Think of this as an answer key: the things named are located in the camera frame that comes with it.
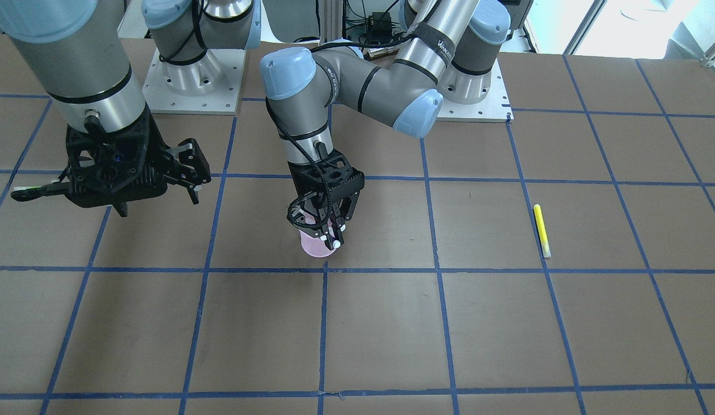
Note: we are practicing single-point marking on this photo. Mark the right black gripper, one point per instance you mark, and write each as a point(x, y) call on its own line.
point(157, 151)

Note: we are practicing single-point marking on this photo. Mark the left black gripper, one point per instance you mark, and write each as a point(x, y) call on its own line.
point(352, 185)

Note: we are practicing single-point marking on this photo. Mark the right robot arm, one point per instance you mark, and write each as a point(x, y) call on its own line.
point(74, 50)

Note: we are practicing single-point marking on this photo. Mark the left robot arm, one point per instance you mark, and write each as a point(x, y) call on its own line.
point(447, 55)

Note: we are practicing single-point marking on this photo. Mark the pink mesh cup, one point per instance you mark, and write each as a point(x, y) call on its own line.
point(316, 247)

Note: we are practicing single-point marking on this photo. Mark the green pen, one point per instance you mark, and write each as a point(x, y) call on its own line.
point(52, 189)

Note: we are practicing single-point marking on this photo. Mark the silver metal connector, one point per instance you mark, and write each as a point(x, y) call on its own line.
point(377, 53)

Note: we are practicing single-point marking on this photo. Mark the black power adapter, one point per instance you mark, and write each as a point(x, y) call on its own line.
point(379, 24)

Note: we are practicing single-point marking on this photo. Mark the yellow pen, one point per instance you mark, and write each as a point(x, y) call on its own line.
point(542, 231)

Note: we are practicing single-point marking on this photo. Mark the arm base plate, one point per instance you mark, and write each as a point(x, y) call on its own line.
point(211, 86)
point(474, 98)

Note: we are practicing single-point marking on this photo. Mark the aluminium profile post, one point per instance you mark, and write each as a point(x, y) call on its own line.
point(330, 20)

